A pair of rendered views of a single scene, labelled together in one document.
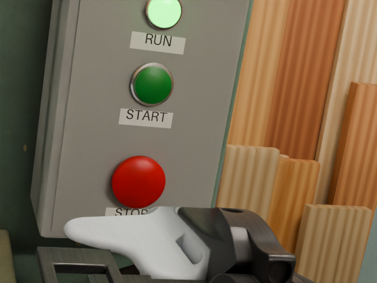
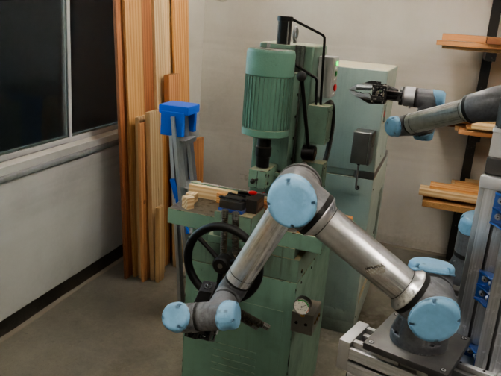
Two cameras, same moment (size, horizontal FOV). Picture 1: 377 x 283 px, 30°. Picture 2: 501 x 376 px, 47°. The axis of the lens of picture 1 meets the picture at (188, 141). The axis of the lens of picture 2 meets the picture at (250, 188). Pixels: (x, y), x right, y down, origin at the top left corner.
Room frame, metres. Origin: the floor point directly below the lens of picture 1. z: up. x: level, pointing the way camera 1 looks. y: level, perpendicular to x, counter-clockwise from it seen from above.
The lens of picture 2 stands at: (-0.88, 2.03, 1.62)
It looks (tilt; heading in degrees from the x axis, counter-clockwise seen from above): 17 degrees down; 309
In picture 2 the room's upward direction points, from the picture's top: 4 degrees clockwise
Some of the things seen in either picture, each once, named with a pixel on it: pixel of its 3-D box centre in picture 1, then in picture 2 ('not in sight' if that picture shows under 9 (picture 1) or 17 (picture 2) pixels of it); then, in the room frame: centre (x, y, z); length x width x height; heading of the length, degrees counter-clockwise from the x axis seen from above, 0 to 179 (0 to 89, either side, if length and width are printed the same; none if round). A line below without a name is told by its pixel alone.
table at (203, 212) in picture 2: not in sight; (247, 225); (0.39, 0.49, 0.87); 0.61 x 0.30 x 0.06; 20
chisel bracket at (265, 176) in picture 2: not in sight; (263, 177); (0.43, 0.37, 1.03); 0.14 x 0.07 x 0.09; 110
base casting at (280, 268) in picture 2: not in sight; (265, 234); (0.47, 0.27, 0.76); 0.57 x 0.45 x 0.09; 110
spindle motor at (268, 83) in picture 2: not in sight; (268, 92); (0.43, 0.38, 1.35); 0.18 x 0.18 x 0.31
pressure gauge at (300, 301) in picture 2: not in sight; (303, 306); (0.11, 0.49, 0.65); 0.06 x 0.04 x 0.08; 20
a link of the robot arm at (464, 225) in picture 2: not in sight; (477, 233); (-0.33, 0.17, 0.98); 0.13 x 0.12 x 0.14; 71
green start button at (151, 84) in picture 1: (152, 85); not in sight; (0.37, 0.02, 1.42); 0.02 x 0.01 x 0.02; 110
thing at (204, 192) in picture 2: not in sight; (259, 201); (0.44, 0.37, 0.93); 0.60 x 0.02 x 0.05; 20
